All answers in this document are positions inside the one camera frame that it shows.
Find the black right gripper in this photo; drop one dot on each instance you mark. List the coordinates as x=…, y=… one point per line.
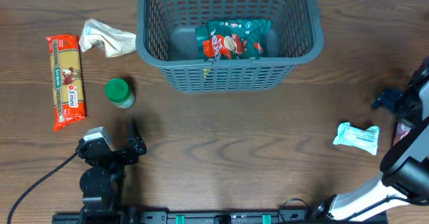
x=387, y=98

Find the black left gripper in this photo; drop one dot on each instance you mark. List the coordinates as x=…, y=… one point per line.
x=118, y=154

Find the green lid jar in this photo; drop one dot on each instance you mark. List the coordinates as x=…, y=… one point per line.
x=119, y=92

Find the light blue tissue pack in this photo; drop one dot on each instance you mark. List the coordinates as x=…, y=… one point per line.
x=363, y=139

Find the beige pouch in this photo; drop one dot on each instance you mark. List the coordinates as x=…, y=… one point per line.
x=114, y=42

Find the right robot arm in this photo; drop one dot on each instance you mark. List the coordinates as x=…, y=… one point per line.
x=403, y=176

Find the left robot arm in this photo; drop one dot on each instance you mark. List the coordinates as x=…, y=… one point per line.
x=102, y=184

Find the red spaghetti packet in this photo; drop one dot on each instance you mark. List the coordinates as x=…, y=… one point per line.
x=67, y=80

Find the grey plastic basket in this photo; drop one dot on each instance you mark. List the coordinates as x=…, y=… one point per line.
x=166, y=39

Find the green coffee bag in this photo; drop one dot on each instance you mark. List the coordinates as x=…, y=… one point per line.
x=233, y=39

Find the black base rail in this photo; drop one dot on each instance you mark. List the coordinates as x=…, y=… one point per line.
x=292, y=216

